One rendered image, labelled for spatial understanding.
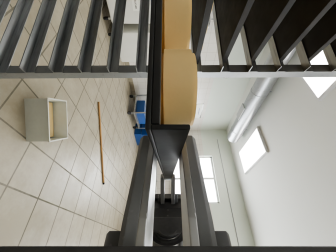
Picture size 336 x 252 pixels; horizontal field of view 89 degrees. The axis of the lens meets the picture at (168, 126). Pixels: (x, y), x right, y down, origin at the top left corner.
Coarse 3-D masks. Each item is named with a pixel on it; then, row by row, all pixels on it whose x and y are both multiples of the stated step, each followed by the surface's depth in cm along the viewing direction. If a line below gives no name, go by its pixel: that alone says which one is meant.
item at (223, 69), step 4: (212, 8) 64; (212, 12) 64; (216, 16) 60; (216, 20) 59; (216, 24) 59; (216, 28) 59; (216, 32) 59; (216, 36) 59; (216, 40) 59; (220, 44) 56; (220, 48) 55; (220, 52) 55; (220, 56) 55; (220, 60) 55; (220, 64) 55; (224, 64) 56; (228, 64) 56; (220, 68) 55; (224, 68) 56; (228, 68) 56
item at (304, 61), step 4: (300, 44) 57; (296, 48) 58; (300, 48) 57; (304, 48) 55; (300, 52) 57; (304, 52) 55; (300, 56) 57; (304, 56) 55; (300, 60) 57; (304, 60) 55; (308, 60) 54; (304, 64) 55; (308, 64) 54; (304, 68) 55; (308, 68) 56
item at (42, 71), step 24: (24, 72) 55; (48, 72) 55; (72, 72) 55; (96, 72) 56; (120, 72) 56; (144, 72) 56; (216, 72) 56; (240, 72) 56; (264, 72) 56; (288, 72) 56; (312, 72) 56
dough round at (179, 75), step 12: (168, 60) 9; (180, 60) 9; (192, 60) 9; (168, 72) 9; (180, 72) 9; (192, 72) 9; (168, 84) 9; (180, 84) 9; (192, 84) 9; (168, 96) 9; (180, 96) 9; (192, 96) 9; (168, 108) 9; (180, 108) 9; (192, 108) 9; (168, 120) 10; (180, 120) 10; (192, 120) 10
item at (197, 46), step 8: (192, 0) 56; (200, 0) 43; (208, 0) 36; (192, 8) 56; (200, 8) 43; (208, 8) 38; (192, 16) 57; (200, 16) 43; (208, 16) 40; (192, 24) 57; (200, 24) 43; (192, 32) 57; (200, 32) 44; (200, 40) 46; (200, 48) 49
